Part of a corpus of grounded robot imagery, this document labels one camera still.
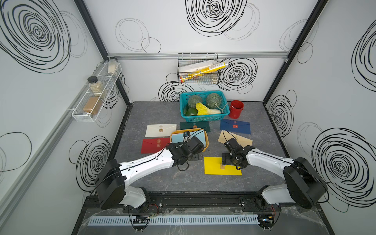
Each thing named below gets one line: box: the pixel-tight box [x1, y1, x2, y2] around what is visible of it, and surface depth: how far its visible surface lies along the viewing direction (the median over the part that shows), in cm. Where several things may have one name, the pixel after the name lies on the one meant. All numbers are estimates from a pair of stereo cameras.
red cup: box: [228, 99, 244, 120], surface depth 108 cm
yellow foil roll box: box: [179, 61, 229, 83], surface depth 86 cm
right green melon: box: [206, 93, 222, 110], surface depth 111 cm
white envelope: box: [144, 123, 177, 138], surface depth 106 cm
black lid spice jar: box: [87, 75, 108, 99], surface depth 72 cm
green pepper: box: [184, 106, 199, 117], surface depth 105 cm
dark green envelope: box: [179, 120, 212, 133], surface depth 108 cm
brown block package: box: [83, 96, 103, 116], surface depth 69 cm
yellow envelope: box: [203, 156, 242, 176], surface depth 88 cm
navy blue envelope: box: [219, 118, 251, 135], surface depth 108 cm
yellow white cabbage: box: [195, 102, 222, 116], surface depth 106 cm
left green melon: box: [188, 94, 203, 109], surface depth 111 cm
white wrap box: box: [178, 60, 217, 72], surface depth 90 cm
